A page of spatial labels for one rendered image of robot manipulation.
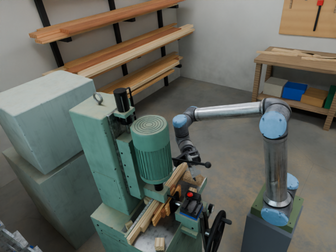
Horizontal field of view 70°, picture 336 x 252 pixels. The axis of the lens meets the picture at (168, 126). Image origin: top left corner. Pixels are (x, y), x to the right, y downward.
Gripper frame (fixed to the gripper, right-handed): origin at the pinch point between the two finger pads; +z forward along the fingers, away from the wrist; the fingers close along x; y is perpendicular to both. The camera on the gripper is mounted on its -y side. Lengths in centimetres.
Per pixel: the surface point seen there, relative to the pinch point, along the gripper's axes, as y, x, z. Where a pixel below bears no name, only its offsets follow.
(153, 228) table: -28.3, 19.9, 12.9
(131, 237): -39.5, 14.3, 18.4
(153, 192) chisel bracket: -23.9, 6.3, 0.4
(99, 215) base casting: -62, 25, -11
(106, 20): -37, -68, -209
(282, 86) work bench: 181, 70, -201
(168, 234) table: -21.1, 21.1, 17.8
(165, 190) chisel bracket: -16.9, 6.6, 1.2
